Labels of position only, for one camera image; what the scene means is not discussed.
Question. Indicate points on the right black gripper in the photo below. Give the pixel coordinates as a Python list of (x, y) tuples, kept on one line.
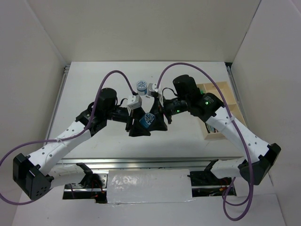
[(158, 124)]

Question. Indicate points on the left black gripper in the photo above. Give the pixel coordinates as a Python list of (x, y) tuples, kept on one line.
[(136, 129)]

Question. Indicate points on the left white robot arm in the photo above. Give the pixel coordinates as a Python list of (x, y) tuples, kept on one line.
[(37, 173)]

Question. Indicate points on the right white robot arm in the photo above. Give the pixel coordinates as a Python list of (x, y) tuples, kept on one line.
[(259, 156)]

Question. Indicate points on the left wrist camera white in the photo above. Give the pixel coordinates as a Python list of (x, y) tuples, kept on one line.
[(133, 102)]

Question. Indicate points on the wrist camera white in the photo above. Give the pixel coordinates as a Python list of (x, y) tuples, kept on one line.
[(133, 102), (153, 91)]

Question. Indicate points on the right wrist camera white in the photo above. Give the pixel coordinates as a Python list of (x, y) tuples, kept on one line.
[(153, 91)]

